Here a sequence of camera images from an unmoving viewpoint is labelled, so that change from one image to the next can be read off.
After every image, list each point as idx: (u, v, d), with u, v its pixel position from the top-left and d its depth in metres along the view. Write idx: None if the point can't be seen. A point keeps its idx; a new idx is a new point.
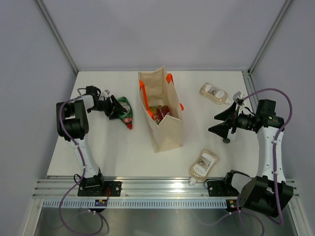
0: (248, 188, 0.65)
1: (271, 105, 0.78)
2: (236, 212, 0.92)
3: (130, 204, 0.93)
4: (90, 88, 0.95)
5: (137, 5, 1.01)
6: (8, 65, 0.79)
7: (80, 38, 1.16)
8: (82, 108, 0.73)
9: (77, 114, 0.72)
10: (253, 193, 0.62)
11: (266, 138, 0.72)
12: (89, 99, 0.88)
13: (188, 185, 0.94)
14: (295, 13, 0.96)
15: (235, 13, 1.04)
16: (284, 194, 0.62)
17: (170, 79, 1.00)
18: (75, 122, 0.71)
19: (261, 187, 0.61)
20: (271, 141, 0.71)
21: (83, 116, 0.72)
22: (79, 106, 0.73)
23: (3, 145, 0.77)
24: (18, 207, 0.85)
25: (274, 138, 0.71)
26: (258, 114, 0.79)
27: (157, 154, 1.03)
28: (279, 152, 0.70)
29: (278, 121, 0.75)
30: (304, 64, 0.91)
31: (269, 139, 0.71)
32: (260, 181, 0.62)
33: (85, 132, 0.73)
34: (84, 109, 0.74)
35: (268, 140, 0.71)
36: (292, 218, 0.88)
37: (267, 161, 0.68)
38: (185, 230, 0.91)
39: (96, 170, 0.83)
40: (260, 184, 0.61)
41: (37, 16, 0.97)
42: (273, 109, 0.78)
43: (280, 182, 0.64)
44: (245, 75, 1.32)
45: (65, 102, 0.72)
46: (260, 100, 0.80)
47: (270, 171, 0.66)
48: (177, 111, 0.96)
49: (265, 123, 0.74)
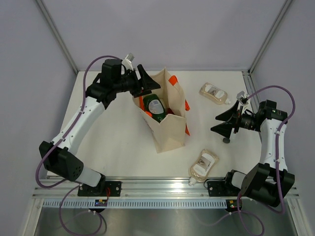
0: (249, 176, 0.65)
1: (272, 102, 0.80)
2: (236, 212, 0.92)
3: (130, 204, 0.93)
4: (106, 69, 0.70)
5: (136, 6, 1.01)
6: (8, 65, 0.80)
7: (80, 39, 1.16)
8: (67, 163, 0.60)
9: (62, 166, 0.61)
10: (253, 181, 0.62)
11: (269, 129, 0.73)
12: (96, 109, 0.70)
13: (188, 185, 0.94)
14: (294, 13, 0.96)
15: (234, 13, 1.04)
16: (285, 182, 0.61)
17: (175, 81, 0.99)
18: (60, 170, 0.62)
19: (262, 173, 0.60)
20: (274, 133, 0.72)
21: (69, 170, 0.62)
22: (64, 162, 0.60)
23: (3, 144, 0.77)
24: (18, 207, 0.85)
25: (278, 129, 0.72)
26: (262, 109, 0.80)
27: (159, 154, 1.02)
28: (281, 142, 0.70)
29: (281, 115, 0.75)
30: (304, 64, 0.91)
31: (272, 131, 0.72)
32: (262, 168, 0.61)
33: (72, 178, 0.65)
34: (71, 163, 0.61)
35: (271, 132, 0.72)
36: (292, 217, 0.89)
37: (270, 149, 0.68)
38: (185, 230, 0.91)
39: (95, 182, 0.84)
40: (262, 170, 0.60)
41: (37, 17, 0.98)
42: (275, 106, 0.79)
43: (282, 170, 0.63)
44: (245, 75, 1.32)
45: (47, 153, 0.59)
46: (262, 101, 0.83)
47: (272, 159, 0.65)
48: (181, 109, 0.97)
49: (269, 116, 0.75)
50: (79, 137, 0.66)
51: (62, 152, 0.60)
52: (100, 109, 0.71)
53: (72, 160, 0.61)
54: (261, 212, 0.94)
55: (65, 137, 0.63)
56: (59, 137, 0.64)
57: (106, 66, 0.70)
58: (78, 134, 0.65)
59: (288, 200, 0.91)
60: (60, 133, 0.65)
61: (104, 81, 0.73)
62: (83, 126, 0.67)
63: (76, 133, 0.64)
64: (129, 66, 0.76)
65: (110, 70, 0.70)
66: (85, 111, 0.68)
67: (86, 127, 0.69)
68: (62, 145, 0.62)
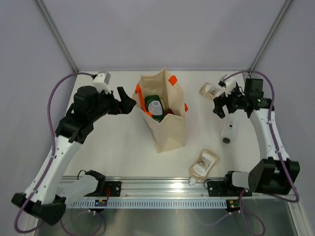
0: (256, 172, 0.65)
1: (257, 84, 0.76)
2: (236, 212, 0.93)
3: (130, 204, 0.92)
4: (80, 103, 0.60)
5: (137, 6, 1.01)
6: (8, 64, 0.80)
7: (80, 39, 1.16)
8: (43, 217, 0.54)
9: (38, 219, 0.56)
10: (262, 177, 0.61)
11: (261, 121, 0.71)
12: (69, 151, 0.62)
13: (188, 185, 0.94)
14: (295, 13, 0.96)
15: (234, 13, 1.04)
16: (292, 171, 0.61)
17: (175, 81, 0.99)
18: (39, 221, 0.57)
19: (268, 168, 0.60)
20: (266, 123, 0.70)
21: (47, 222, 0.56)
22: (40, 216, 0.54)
23: (3, 144, 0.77)
24: (18, 207, 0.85)
25: (269, 119, 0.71)
26: (247, 97, 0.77)
27: (159, 154, 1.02)
28: (276, 131, 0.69)
29: (267, 102, 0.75)
30: (304, 64, 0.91)
31: (264, 121, 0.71)
32: (267, 163, 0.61)
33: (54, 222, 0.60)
34: (48, 214, 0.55)
35: (263, 123, 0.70)
36: (292, 217, 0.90)
37: (268, 141, 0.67)
38: (185, 230, 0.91)
39: (94, 186, 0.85)
40: (268, 165, 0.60)
41: (37, 17, 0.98)
42: (260, 88, 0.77)
43: (286, 160, 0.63)
44: (245, 75, 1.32)
45: (18, 212, 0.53)
46: (247, 80, 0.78)
47: (273, 151, 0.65)
48: (181, 110, 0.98)
49: (256, 106, 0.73)
50: (55, 184, 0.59)
51: (37, 205, 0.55)
52: (75, 148, 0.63)
53: (48, 210, 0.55)
54: (261, 212, 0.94)
55: (38, 189, 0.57)
56: (32, 189, 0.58)
57: (79, 100, 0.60)
58: (52, 182, 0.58)
59: (288, 200, 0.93)
60: (32, 184, 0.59)
61: (78, 114, 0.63)
62: (57, 172, 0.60)
63: (49, 182, 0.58)
64: (105, 88, 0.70)
65: (85, 103, 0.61)
66: (57, 155, 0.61)
67: (63, 169, 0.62)
68: (34, 198, 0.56)
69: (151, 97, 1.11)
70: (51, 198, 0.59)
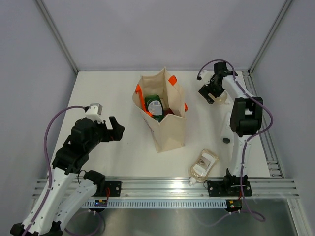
0: (233, 114, 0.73)
1: (223, 64, 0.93)
2: (236, 212, 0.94)
3: (130, 204, 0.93)
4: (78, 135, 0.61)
5: (136, 6, 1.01)
6: (7, 64, 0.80)
7: (80, 39, 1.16)
8: None
9: None
10: (238, 113, 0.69)
11: (229, 81, 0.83)
12: (65, 182, 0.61)
13: (188, 185, 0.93)
14: (294, 13, 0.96)
15: (234, 13, 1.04)
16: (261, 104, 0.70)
17: (175, 80, 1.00)
18: None
19: (242, 104, 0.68)
20: (234, 81, 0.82)
21: None
22: None
23: (3, 144, 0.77)
24: (18, 207, 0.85)
25: (234, 77, 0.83)
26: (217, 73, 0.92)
27: (159, 153, 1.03)
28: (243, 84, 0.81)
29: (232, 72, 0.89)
30: (304, 63, 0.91)
31: (232, 80, 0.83)
32: (239, 101, 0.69)
33: None
34: None
35: (232, 82, 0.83)
36: (292, 217, 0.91)
37: (237, 90, 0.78)
38: (185, 230, 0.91)
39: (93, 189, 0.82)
40: (241, 102, 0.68)
41: (37, 17, 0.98)
42: (225, 67, 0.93)
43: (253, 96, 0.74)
44: (245, 75, 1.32)
45: None
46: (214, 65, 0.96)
47: (242, 95, 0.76)
48: (181, 110, 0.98)
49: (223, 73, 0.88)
50: (52, 214, 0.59)
51: None
52: (71, 179, 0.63)
53: None
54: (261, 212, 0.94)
55: (35, 220, 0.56)
56: (29, 220, 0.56)
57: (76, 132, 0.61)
58: (49, 212, 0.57)
59: (288, 199, 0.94)
60: (29, 216, 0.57)
61: (75, 145, 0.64)
62: (54, 201, 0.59)
63: (46, 213, 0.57)
64: (97, 119, 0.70)
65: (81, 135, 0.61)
66: (53, 186, 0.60)
67: (60, 198, 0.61)
68: (31, 229, 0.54)
69: (152, 97, 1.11)
70: (48, 228, 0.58)
